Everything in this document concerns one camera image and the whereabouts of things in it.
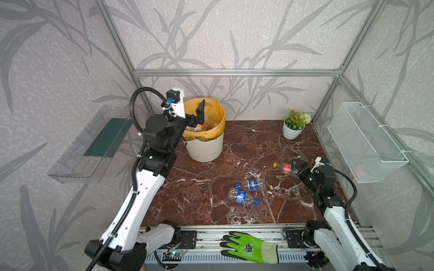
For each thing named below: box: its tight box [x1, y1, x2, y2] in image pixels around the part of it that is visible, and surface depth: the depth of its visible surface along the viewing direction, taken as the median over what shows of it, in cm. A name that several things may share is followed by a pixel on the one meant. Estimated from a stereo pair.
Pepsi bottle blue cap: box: [234, 178, 266, 192], surface depth 88 cm
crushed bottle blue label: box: [227, 188, 260, 207], surface depth 84 cm
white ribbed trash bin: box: [185, 132, 224, 163], surface depth 90 cm
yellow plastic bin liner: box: [182, 97, 227, 142], surface depth 82 cm
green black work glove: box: [219, 231, 280, 264], surface depth 72 cm
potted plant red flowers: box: [282, 108, 312, 141], surface depth 104 cm
